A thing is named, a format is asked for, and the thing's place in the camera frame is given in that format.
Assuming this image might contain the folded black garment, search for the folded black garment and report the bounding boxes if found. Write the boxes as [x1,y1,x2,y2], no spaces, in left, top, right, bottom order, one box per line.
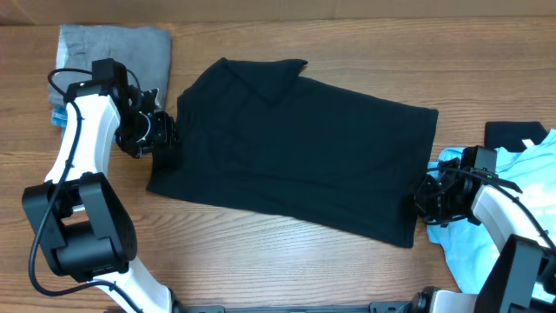
[484,121,548,152]

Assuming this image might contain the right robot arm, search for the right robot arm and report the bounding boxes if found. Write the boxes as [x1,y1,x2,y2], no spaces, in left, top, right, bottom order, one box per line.
[410,145,555,312]

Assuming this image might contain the folded blue jeans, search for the folded blue jeans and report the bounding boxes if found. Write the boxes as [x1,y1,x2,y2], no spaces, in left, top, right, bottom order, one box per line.
[50,106,68,129]

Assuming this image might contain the folded grey shorts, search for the folded grey shorts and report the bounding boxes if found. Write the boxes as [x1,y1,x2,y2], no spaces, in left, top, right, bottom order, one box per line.
[56,24,172,110]

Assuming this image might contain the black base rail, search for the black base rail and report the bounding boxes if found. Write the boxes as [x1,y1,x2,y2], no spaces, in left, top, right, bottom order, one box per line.
[180,301,411,313]

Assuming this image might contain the light blue t-shirt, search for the light blue t-shirt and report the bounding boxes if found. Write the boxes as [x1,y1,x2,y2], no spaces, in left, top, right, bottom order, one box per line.
[427,129,555,294]

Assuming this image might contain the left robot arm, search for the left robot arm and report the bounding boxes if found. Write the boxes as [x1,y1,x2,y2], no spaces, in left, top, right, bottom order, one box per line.
[22,58,184,312]

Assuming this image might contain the black t-shirt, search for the black t-shirt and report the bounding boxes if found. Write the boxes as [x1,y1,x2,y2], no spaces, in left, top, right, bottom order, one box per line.
[147,58,439,248]

